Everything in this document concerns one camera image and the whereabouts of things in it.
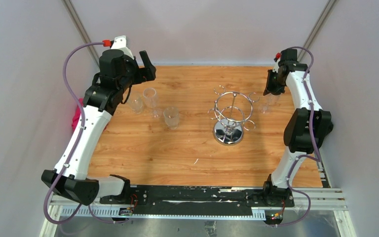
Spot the clear wine glass back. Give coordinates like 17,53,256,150
259,94,280,114

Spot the patterned clear wine glass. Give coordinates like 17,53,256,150
127,91,144,114

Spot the chrome wine glass rack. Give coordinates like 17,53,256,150
207,85,260,146

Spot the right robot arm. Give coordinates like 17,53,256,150
262,46,334,206

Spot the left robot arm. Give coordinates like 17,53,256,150
41,49,156,206

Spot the pink cloth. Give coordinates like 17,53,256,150
71,98,83,132

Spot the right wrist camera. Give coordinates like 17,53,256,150
272,52,281,73

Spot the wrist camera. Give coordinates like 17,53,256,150
272,52,281,73
102,35,135,59

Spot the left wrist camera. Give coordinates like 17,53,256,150
102,35,135,59

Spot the aluminium frame rail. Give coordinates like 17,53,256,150
50,185,347,221

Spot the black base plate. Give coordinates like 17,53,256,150
98,185,295,217

